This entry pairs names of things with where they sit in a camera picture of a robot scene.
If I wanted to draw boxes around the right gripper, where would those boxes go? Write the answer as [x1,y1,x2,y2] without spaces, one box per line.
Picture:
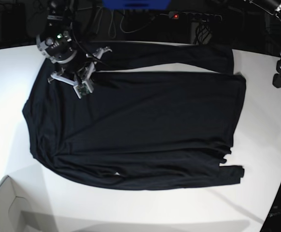
[47,47,112,99]

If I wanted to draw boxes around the black t-shirt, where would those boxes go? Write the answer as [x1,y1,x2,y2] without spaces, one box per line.
[23,43,246,190]

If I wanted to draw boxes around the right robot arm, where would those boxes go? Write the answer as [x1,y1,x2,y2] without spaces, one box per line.
[36,0,111,98]

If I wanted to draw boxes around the blue plastic bin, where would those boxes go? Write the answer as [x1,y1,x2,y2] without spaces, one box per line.
[102,0,170,10]

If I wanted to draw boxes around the black power strip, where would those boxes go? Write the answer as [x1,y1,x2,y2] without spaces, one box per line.
[160,11,223,23]

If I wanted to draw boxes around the white cardboard box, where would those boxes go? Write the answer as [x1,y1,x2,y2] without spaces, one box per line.
[0,175,34,232]

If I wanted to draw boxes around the grey cable loops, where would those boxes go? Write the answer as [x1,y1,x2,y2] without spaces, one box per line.
[82,0,155,38]

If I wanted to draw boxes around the black cable bundle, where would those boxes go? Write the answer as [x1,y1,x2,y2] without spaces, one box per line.
[191,20,215,45]

